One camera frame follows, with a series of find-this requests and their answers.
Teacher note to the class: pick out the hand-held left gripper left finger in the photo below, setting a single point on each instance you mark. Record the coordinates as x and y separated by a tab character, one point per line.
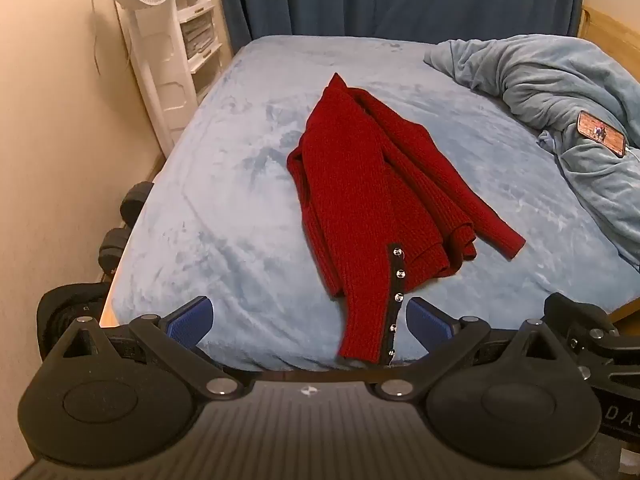
189	322

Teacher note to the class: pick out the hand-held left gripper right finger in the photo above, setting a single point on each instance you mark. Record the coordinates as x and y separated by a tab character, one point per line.
426	321

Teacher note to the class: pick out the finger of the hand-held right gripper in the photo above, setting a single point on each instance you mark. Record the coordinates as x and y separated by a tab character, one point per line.
575	317

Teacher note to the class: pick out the red knit cardigan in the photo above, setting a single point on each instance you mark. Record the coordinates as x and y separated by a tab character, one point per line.
380	200

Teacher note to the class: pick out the black dumbbell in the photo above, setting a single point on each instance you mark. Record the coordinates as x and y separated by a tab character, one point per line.
136	200
115	250

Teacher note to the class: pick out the light blue fleece bed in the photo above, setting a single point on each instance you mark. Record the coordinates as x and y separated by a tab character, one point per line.
225	210

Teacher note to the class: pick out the smartphone with picture case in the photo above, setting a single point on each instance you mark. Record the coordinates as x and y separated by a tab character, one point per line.
601	133

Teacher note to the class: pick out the crumpled light blue blanket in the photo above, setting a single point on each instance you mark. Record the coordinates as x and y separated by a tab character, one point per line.
560	75

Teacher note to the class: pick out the white shelf unit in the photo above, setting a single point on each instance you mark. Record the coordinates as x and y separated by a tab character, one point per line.
165	60

